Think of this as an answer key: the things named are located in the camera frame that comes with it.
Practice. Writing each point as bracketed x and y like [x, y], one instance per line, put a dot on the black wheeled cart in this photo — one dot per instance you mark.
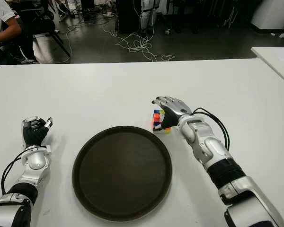
[189, 14]

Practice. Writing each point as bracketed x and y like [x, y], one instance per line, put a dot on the white side table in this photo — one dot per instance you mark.
[272, 61]

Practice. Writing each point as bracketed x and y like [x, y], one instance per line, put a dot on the dark brown round plate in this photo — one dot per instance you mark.
[121, 175]

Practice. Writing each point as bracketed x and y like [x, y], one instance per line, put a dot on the silver humanoid robot legs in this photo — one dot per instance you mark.
[146, 19]

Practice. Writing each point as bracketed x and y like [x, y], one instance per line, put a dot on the white pillar base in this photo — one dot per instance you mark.
[269, 11]

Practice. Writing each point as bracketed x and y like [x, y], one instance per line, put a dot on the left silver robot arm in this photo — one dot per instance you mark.
[36, 160]

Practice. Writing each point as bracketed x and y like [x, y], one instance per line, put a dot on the black chair with angled legs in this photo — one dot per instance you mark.
[46, 24]

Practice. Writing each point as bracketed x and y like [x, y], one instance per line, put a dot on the person in white shirt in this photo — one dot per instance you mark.
[0, 14]

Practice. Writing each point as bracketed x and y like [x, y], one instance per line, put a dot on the black cabinet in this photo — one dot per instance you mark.
[127, 15]

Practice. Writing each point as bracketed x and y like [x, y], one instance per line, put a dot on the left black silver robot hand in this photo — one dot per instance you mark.
[34, 133]

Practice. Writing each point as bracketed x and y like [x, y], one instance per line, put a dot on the person in black clothes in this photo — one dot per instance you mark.
[26, 37]

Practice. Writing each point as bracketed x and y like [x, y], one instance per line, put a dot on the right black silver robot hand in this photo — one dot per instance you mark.
[176, 110]

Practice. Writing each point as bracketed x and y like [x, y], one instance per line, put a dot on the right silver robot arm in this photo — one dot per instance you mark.
[203, 137]

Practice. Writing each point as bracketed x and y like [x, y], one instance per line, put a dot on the multicoloured Rubik's cube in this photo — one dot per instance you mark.
[157, 118]

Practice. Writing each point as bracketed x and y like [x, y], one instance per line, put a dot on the white power strip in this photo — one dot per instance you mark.
[109, 15]

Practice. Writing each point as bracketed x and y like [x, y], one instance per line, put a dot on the silver folded stand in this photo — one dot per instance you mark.
[229, 16]

